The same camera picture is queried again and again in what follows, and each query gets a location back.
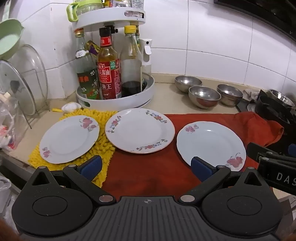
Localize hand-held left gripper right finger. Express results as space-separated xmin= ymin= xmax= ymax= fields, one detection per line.
xmin=179 ymin=156 xmax=270 ymax=206

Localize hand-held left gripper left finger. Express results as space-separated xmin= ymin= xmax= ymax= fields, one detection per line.
xmin=24 ymin=155 xmax=116 ymax=206

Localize large white pink-flower plate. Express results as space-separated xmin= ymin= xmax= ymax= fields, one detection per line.
xmin=177 ymin=121 xmax=247 ymax=172

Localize small white pink-flower plate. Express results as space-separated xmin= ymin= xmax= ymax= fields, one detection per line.
xmin=39 ymin=116 xmax=100 ymax=164

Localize white plate floral rim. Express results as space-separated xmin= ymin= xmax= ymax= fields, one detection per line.
xmin=105 ymin=108 xmax=175 ymax=154

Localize stainless steel bowl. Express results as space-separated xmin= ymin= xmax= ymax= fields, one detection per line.
xmin=174 ymin=75 xmax=203 ymax=93
xmin=188 ymin=85 xmax=221 ymax=109
xmin=217 ymin=84 xmax=243 ymax=107

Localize yellow chenille mat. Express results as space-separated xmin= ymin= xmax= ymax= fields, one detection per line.
xmin=28 ymin=108 xmax=119 ymax=189

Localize red cloth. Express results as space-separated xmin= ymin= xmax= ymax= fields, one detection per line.
xmin=102 ymin=112 xmax=284 ymax=202

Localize black cooking pot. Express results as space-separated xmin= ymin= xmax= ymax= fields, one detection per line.
xmin=254 ymin=89 xmax=296 ymax=130

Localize steel bowl in black pot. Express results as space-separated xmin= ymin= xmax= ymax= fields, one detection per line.
xmin=266 ymin=89 xmax=296 ymax=107

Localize grey rag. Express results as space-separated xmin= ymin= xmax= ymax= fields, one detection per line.
xmin=242 ymin=88 xmax=261 ymax=102

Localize white two-tier condiment rack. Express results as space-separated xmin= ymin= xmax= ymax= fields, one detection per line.
xmin=71 ymin=8 xmax=155 ymax=113

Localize clear bottle green label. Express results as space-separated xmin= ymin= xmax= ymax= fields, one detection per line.
xmin=74 ymin=28 xmax=102 ymax=100

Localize soy sauce bottle red label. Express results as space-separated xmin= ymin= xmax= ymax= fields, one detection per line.
xmin=97 ymin=27 xmax=122 ymax=100

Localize clear plastic bag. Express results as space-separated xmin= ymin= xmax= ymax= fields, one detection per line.
xmin=0 ymin=91 xmax=26 ymax=151

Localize clear bottle yellow cap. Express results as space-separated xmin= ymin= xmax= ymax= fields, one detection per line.
xmin=120 ymin=25 xmax=142 ymax=98

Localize glass pot lid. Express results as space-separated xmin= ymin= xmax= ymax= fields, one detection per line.
xmin=0 ymin=44 xmax=48 ymax=116

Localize bottle purple yellow label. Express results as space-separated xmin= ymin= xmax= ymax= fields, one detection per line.
xmin=85 ymin=40 xmax=100 ymax=59

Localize white spray bottle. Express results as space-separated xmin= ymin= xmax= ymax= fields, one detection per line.
xmin=139 ymin=39 xmax=153 ymax=82

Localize black range hood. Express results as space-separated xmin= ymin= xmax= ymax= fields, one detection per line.
xmin=214 ymin=0 xmax=296 ymax=42

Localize dark bottle green yellow label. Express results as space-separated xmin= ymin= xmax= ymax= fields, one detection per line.
xmin=135 ymin=23 xmax=141 ymax=48

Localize green plastic bowl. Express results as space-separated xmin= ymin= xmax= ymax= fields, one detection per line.
xmin=0 ymin=19 xmax=25 ymax=61

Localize packets on upper tier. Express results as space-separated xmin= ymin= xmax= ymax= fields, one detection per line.
xmin=112 ymin=0 xmax=131 ymax=9

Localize white brush yellow handle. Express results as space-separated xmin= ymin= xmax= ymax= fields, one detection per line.
xmin=52 ymin=102 xmax=82 ymax=113

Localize metal wire rack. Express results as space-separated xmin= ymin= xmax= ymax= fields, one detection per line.
xmin=22 ymin=67 xmax=50 ymax=129

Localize green lidded jar with handle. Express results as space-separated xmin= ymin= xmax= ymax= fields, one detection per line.
xmin=67 ymin=0 xmax=103 ymax=23

